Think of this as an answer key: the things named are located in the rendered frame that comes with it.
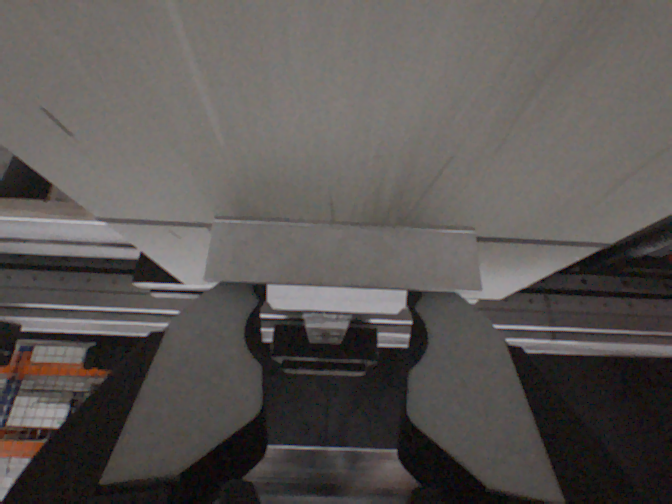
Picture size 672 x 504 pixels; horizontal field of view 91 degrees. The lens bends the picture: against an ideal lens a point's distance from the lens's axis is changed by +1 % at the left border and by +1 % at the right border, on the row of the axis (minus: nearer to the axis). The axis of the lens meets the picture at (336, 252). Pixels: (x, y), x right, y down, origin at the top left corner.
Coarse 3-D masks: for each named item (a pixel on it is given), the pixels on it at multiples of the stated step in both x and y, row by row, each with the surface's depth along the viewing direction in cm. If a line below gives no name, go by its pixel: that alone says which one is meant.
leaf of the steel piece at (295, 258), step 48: (240, 240) 11; (288, 240) 11; (336, 240) 11; (384, 240) 11; (432, 240) 11; (288, 288) 18; (336, 288) 18; (384, 288) 10; (432, 288) 10; (480, 288) 10
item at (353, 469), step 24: (264, 456) 17; (288, 456) 17; (312, 456) 17; (336, 456) 17; (360, 456) 17; (384, 456) 17; (264, 480) 17; (288, 480) 17; (312, 480) 17; (336, 480) 17; (360, 480) 17; (384, 480) 17; (408, 480) 17
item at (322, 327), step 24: (312, 312) 24; (336, 312) 24; (288, 336) 38; (312, 336) 33; (336, 336) 32; (360, 336) 38; (288, 360) 37; (312, 360) 38; (336, 360) 37; (360, 360) 37
